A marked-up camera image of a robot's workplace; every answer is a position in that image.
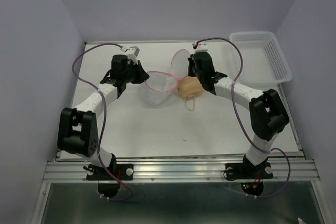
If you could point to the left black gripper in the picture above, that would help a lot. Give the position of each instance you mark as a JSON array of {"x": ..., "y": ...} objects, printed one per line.
[{"x": 142, "y": 76}]

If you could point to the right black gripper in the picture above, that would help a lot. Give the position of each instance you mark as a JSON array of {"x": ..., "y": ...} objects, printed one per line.
[{"x": 191, "y": 61}]

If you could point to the white mesh laundry bag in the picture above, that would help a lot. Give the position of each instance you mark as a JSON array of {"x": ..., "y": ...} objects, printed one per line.
[{"x": 160, "y": 84}]

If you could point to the beige bra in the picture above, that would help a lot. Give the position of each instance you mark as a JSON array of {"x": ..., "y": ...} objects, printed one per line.
[{"x": 189, "y": 88}]

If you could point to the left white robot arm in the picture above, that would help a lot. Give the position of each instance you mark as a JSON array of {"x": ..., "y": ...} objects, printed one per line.
[{"x": 78, "y": 129}]

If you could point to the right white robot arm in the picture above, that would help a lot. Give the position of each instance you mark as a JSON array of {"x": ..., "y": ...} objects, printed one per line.
[{"x": 268, "y": 115}]

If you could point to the white plastic basket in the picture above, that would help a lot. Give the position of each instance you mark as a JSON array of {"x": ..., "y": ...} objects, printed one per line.
[{"x": 264, "y": 63}]

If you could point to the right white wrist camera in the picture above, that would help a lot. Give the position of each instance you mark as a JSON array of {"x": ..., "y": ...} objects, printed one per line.
[{"x": 200, "y": 47}]

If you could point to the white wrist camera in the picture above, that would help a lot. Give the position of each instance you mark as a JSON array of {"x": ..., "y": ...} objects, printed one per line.
[
  {"x": 200, "y": 47},
  {"x": 131, "y": 52}
]

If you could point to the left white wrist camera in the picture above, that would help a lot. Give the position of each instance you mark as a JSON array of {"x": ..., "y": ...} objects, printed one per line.
[{"x": 131, "y": 52}]

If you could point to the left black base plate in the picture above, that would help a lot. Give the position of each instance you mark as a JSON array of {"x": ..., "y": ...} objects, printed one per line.
[{"x": 111, "y": 181}]

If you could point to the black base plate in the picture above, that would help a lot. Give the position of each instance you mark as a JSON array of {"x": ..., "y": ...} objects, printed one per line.
[
  {"x": 251, "y": 176},
  {"x": 111, "y": 181}
]

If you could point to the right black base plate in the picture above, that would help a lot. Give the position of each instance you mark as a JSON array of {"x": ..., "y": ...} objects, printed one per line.
[{"x": 251, "y": 176}]

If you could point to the aluminium rail frame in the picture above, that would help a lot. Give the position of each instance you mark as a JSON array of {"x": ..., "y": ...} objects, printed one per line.
[{"x": 179, "y": 158}]

